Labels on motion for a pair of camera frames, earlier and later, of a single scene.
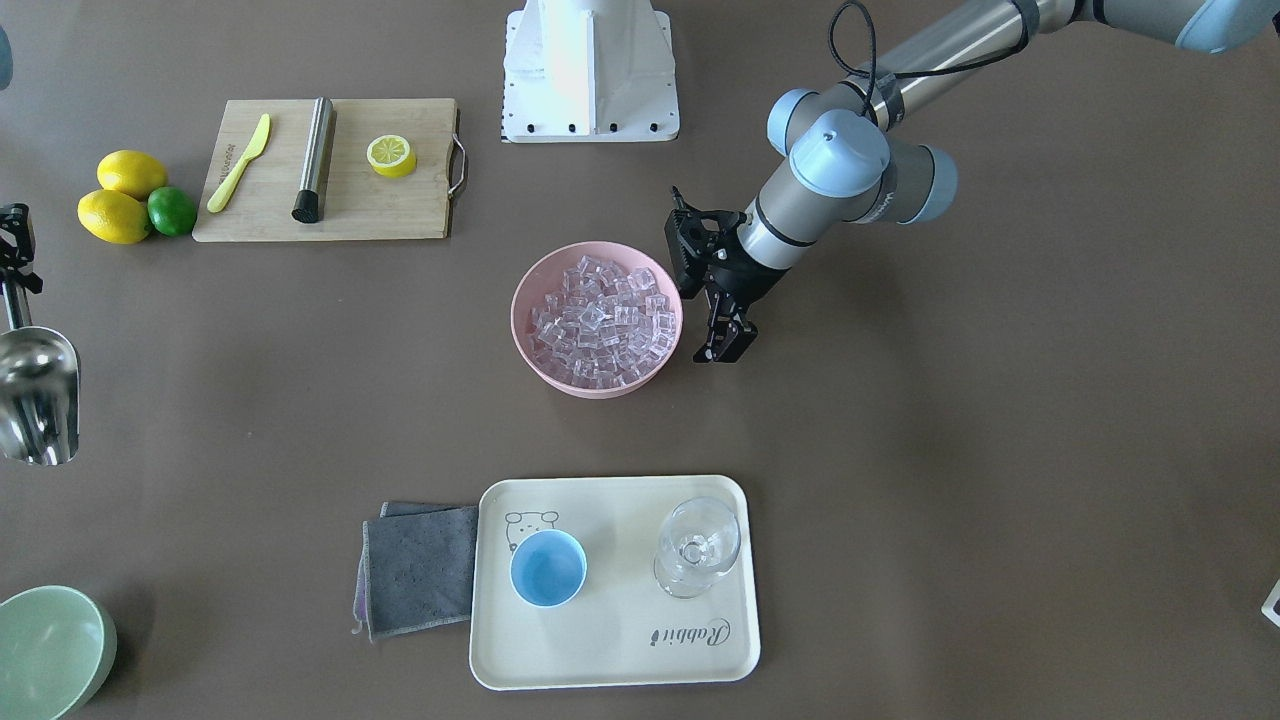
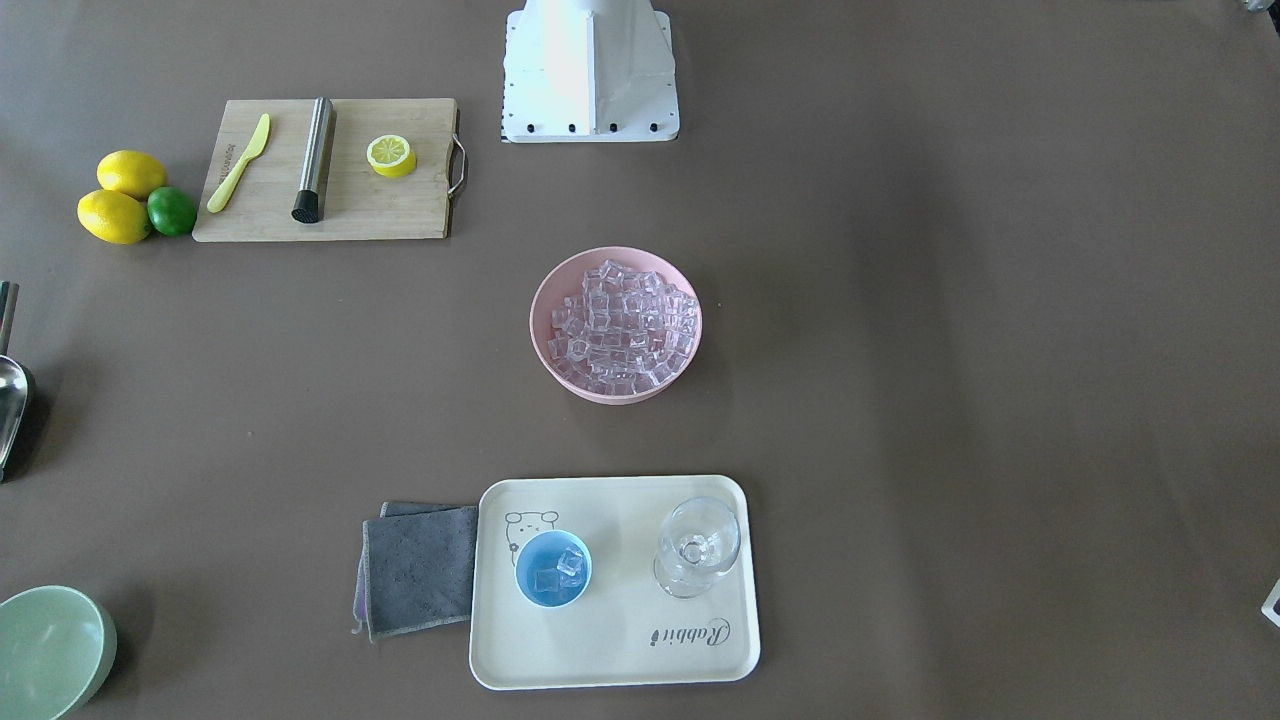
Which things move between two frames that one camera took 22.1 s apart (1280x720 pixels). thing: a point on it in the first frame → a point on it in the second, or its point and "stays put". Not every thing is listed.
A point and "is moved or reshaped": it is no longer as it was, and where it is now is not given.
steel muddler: (308, 199) stays put
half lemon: (391, 156) stays put
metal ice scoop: (40, 387) is moved or reshaped
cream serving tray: (621, 632) stays put
